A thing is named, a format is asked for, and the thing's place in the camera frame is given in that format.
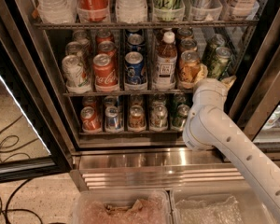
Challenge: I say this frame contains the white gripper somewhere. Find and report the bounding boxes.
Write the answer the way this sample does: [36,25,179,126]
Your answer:
[192,63,236,112]

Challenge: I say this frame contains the green can shelf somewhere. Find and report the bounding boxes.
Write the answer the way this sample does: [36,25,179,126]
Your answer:
[172,105,189,130]
[208,47,231,78]
[202,34,226,65]

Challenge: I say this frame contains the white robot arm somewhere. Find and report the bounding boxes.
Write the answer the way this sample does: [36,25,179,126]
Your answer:
[182,77,280,224]

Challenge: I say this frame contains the front gold can middle shelf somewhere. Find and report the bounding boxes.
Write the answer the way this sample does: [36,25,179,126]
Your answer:
[178,50,200,83]

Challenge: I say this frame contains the gold can shelf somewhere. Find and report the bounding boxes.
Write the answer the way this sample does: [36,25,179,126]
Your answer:
[178,50,200,83]
[129,105,146,130]
[178,38,198,53]

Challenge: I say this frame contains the green can bottom shelf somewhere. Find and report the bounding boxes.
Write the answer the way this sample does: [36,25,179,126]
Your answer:
[172,105,189,130]

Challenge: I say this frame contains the front blue can middle shelf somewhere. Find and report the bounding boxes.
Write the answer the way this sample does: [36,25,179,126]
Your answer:
[125,51,145,85]

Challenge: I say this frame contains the gold can bottom shelf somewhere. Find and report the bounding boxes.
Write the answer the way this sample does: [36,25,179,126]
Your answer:
[129,105,146,130]

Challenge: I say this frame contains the blue white can bottom shelf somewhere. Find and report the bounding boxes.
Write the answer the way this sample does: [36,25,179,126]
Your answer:
[105,106,122,131]

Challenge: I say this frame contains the front red cola can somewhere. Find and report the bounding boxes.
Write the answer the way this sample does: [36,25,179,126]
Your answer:
[93,53,118,87]

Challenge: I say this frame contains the red cola can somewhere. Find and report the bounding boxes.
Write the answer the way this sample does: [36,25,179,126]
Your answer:
[93,53,118,87]
[98,41,118,63]

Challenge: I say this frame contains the middle red cola can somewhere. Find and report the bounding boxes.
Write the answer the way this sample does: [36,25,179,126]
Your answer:
[98,41,118,63]

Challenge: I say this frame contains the clear bottle top middle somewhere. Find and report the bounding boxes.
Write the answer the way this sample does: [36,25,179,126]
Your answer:
[116,0,147,23]

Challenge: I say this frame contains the clear bottle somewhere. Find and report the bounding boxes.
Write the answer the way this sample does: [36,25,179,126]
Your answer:
[116,0,147,23]
[37,0,77,24]

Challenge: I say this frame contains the red can bottom shelf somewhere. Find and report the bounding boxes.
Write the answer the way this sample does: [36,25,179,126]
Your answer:
[80,106,101,132]

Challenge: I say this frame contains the front white can middle shelf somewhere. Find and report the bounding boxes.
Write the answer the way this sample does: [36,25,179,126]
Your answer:
[62,55,89,88]

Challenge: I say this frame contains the open glass fridge door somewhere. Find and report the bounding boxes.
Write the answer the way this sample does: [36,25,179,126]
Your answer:
[0,0,73,183]

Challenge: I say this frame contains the brown tea bottle white cap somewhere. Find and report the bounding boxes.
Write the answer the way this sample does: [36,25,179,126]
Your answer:
[154,31,177,85]

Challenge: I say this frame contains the right clear plastic bin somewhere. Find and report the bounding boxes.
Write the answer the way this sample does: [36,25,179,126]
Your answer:
[170,181,277,224]

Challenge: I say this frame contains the clear plastic bin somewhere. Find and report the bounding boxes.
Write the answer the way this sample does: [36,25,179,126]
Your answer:
[71,189,173,224]
[170,181,277,224]

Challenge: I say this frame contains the clear bottle top left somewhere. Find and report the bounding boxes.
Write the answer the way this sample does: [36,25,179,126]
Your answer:
[37,0,77,24]

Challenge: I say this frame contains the left clear plastic bin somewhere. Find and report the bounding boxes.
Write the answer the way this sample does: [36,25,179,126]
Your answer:
[71,189,173,224]

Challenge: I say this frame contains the black floor cable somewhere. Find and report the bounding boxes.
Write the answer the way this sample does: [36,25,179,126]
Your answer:
[0,177,45,224]

